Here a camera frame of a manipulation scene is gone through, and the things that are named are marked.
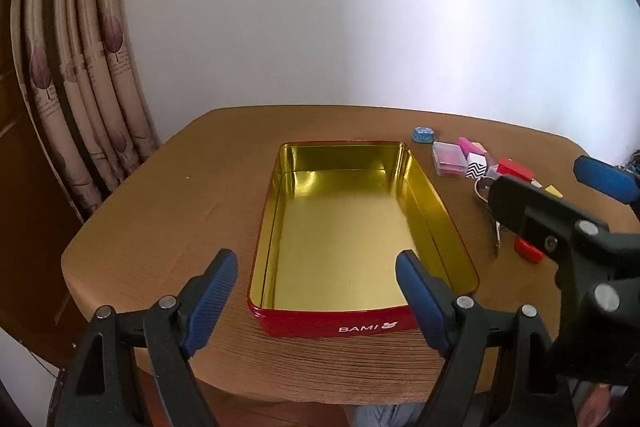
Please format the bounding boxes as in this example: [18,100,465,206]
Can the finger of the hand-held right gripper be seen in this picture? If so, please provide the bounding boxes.
[573,155,640,204]
[487,175,612,265]

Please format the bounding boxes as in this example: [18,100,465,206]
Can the metal key ring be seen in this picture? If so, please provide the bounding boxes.
[472,176,504,258]

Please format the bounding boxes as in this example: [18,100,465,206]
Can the person's right hand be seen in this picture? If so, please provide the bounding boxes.
[575,384,623,427]

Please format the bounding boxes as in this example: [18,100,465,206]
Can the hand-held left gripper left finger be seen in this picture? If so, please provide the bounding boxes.
[54,248,239,427]

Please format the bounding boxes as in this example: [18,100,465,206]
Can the black white zigzag block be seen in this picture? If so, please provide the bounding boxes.
[465,153,489,180]

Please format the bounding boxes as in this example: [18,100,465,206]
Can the small orange red item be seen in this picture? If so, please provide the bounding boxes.
[514,237,546,264]

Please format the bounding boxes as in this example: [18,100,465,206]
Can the person's blue jeans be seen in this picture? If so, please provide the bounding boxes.
[350,404,426,427]

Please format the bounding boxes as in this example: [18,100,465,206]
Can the red tin box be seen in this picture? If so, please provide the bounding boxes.
[247,140,480,339]

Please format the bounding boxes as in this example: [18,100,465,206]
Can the red block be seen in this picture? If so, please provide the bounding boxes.
[497,158,534,184]

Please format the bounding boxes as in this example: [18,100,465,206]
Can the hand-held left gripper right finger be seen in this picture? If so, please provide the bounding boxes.
[395,250,576,427]

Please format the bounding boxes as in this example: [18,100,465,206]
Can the clear pink plastic box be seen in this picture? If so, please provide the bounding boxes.
[432,141,468,178]

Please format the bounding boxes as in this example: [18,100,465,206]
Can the beige patterned curtain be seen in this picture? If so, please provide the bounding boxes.
[10,0,161,218]

